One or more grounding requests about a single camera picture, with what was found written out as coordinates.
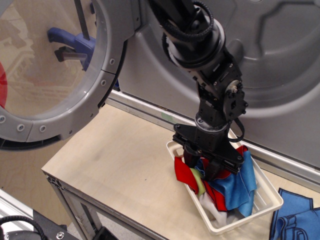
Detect aluminium frame rail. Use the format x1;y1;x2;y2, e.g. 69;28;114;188
106;90;320;192

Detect white cloth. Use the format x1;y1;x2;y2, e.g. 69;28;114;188
198;192;243;228

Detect grey round machine door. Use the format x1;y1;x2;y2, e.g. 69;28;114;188
0;0;141;152

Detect blue cloth on table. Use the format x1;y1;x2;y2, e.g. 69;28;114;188
269;188;320;240

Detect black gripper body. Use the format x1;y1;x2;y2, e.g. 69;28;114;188
173;123;243;169

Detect red cloth with black trim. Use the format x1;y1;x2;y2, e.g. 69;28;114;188
174;156;199;194

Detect black braided cable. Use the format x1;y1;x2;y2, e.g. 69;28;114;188
0;216;45;240

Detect lime green cloth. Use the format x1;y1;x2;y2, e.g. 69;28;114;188
190;168;206;197

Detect blue felt cloth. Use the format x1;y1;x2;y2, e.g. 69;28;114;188
195;150;257;218

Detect white plastic laundry basket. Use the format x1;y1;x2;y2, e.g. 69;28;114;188
167;141;284;236

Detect blue bar clamp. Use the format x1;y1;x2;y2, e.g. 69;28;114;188
47;27;96;71

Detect grey laundry machine body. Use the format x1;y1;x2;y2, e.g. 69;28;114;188
116;0;320;168

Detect red round object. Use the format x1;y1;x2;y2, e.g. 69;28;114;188
0;62;8;109

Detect black metal base plate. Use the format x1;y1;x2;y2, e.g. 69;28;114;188
32;210;78;240

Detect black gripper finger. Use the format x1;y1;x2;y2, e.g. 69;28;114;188
183;148;202;168
204;161;224;182

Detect small red black-edged cloth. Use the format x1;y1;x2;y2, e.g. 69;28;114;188
202;180;228;212

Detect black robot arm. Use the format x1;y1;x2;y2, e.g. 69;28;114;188
149;0;248;181

